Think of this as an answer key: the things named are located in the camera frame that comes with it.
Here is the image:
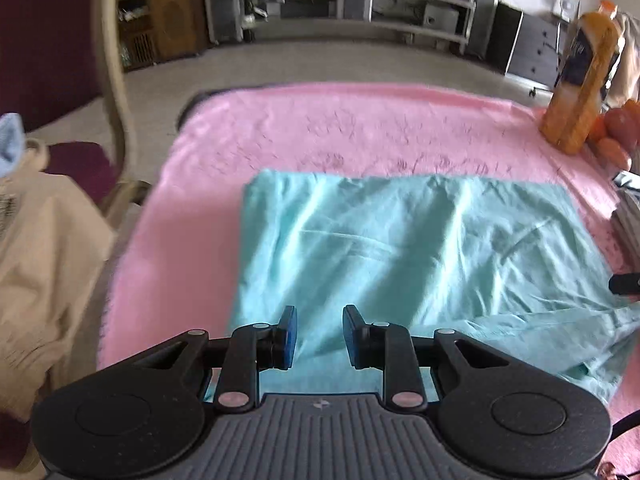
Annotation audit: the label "teal t-shirt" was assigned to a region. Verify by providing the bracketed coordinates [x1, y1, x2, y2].
[206, 170, 639, 401]

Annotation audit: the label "pink cartoon blanket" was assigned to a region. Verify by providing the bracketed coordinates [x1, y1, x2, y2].
[99, 84, 639, 418]

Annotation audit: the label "beige trousers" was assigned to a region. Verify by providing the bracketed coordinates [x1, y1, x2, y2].
[1, 140, 115, 422]

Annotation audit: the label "beige folded cloth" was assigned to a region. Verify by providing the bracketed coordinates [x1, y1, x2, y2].
[612, 171, 639, 272]

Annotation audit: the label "orange juice bottle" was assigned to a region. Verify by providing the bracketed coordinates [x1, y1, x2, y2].
[539, 0, 624, 155]

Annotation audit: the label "red orange fruit pile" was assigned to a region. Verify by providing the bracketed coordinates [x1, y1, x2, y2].
[587, 100, 639, 171]

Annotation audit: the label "light blue garment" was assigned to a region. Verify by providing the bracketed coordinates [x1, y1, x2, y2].
[0, 113, 25, 178]

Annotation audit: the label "dark drawer cabinet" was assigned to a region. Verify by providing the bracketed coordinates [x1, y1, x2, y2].
[485, 2, 568, 88]

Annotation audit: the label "grey subwoofer box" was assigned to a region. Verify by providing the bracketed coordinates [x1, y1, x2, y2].
[422, 3, 459, 34]

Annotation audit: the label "wooden cabinet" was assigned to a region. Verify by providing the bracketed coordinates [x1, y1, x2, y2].
[116, 0, 208, 72]

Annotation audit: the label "long silver media shelf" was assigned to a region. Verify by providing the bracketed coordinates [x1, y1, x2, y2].
[241, 0, 476, 50]

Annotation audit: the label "tall grey speaker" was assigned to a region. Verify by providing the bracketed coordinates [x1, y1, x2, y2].
[205, 0, 243, 44]

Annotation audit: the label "maroon gold-framed chair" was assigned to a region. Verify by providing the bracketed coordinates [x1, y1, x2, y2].
[1, 0, 134, 479]

